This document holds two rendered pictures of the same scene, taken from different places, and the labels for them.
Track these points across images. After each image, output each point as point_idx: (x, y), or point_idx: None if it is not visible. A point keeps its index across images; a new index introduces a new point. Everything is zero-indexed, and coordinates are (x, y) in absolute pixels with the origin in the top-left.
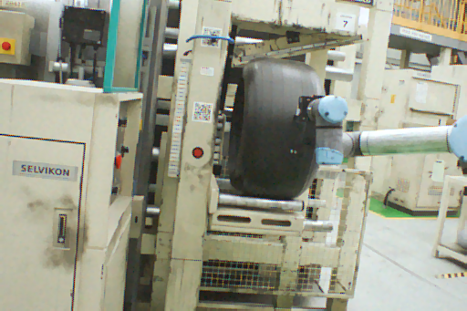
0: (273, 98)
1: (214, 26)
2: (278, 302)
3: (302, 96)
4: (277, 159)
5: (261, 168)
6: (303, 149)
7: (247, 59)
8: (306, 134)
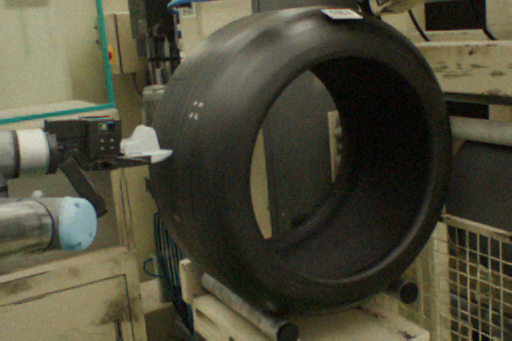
0: (159, 110)
1: None
2: None
3: (87, 116)
4: (172, 228)
5: (173, 240)
6: (181, 214)
7: None
8: (75, 192)
